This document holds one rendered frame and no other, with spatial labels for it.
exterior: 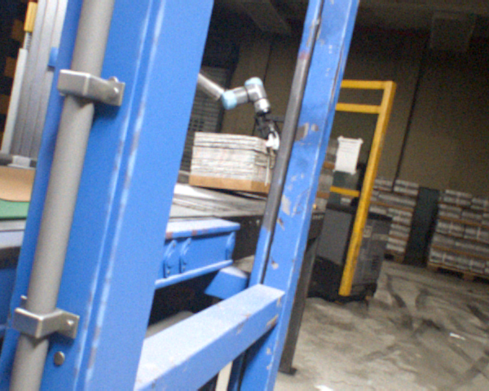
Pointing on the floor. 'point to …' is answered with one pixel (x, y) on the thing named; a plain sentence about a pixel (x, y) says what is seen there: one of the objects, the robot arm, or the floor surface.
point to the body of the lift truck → (371, 254)
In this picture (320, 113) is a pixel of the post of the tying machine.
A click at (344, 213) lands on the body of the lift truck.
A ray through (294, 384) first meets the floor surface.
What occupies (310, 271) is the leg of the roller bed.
